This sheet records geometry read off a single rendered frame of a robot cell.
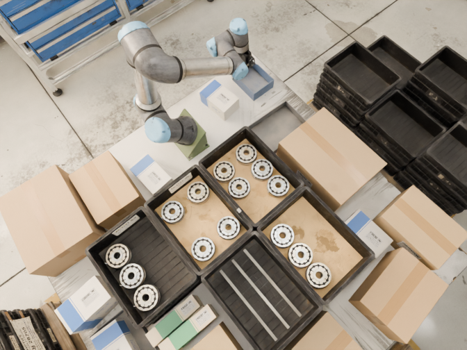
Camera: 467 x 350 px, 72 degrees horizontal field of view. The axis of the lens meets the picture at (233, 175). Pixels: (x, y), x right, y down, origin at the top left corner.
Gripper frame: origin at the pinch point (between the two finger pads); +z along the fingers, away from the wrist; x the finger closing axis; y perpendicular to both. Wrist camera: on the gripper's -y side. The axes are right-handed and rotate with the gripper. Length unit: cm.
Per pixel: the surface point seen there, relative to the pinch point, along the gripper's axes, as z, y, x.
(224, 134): 14.6, 16.9, -27.1
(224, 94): 6.8, 1.5, -14.2
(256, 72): 18.1, -4.5, 11.8
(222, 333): -11, 95, -83
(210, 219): -2, 54, -60
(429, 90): 44, 64, 95
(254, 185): 1, 54, -35
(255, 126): 15.7, 23.8, -11.2
